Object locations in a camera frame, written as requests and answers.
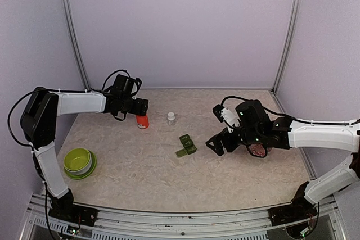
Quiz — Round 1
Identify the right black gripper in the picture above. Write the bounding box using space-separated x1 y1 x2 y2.
206 125 263 156

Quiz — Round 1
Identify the red pill bottle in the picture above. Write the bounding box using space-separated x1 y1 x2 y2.
136 114 149 129

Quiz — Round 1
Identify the green weekly pill organizer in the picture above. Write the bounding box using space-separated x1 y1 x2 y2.
175 134 197 158

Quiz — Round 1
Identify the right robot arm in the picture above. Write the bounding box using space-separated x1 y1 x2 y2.
205 99 359 220

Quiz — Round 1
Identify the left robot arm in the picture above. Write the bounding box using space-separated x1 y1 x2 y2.
20 75 149 220

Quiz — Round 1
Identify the small clear white-capped bottle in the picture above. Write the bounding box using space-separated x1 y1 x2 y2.
166 112 176 125

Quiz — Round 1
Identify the red patterned oval tin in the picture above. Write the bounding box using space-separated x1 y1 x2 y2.
247 144 268 158

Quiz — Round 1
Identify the green plate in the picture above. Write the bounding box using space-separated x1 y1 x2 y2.
64 151 97 180

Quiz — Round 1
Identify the green bowl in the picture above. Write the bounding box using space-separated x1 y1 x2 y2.
64 148 91 171

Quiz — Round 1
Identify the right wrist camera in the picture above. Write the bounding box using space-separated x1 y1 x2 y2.
213 105 240 129

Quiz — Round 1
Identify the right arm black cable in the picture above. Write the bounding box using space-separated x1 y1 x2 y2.
220 95 293 120

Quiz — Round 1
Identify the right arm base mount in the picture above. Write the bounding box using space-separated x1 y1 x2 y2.
268 204 317 226

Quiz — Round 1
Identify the front aluminium rail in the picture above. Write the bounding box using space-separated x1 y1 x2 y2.
15 194 350 239

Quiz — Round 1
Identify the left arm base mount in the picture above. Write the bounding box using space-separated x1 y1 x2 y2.
48 204 98 227

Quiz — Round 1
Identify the left aluminium frame post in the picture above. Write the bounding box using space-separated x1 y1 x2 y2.
61 0 91 89

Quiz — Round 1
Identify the aluminium frame post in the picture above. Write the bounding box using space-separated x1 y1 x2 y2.
272 0 301 96
61 0 91 89

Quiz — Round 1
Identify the right aluminium frame post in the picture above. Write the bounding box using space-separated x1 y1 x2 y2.
272 0 301 96

